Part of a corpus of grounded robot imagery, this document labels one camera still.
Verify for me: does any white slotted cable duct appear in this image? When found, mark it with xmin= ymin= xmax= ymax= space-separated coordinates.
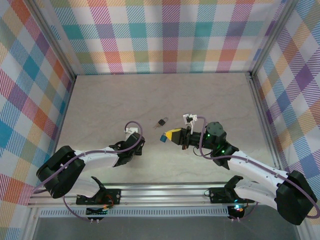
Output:
xmin=39 ymin=208 xmax=230 ymax=219

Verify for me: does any black controller board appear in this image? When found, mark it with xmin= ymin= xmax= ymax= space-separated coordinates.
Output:
xmin=227 ymin=204 xmax=245 ymax=219
xmin=85 ymin=205 xmax=109 ymax=216

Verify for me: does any aluminium frame leg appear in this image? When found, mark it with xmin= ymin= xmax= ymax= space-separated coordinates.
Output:
xmin=23 ymin=206 xmax=41 ymax=240
xmin=294 ymin=223 xmax=310 ymax=240

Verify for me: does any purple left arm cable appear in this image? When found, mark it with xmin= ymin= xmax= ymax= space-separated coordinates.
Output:
xmin=31 ymin=120 xmax=146 ymax=223

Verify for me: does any aluminium frame post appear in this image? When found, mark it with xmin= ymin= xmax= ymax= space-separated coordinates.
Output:
xmin=30 ymin=0 xmax=77 ymax=81
xmin=248 ymin=0 xmax=300 ymax=78

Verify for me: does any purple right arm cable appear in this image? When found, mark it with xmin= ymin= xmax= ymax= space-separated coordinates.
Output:
xmin=196 ymin=115 xmax=318 ymax=223

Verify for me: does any thin black right gripper cable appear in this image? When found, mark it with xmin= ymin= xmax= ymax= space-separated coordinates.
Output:
xmin=192 ymin=146 xmax=209 ymax=158

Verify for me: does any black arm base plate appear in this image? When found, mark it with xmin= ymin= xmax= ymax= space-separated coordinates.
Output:
xmin=75 ymin=188 xmax=123 ymax=206
xmin=209 ymin=186 xmax=256 ymax=205

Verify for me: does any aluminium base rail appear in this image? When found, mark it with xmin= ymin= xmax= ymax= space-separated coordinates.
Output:
xmin=27 ymin=183 xmax=279 ymax=208

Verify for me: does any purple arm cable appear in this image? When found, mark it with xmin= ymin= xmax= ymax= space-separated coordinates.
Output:
xmin=196 ymin=115 xmax=318 ymax=223
xmin=31 ymin=120 xmax=146 ymax=223

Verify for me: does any orange wire bundle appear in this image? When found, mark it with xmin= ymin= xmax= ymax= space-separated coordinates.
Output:
xmin=102 ymin=193 xmax=118 ymax=209

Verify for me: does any aluminium side rail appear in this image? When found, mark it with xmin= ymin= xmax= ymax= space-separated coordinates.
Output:
xmin=245 ymin=71 xmax=282 ymax=174
xmin=51 ymin=74 xmax=77 ymax=161

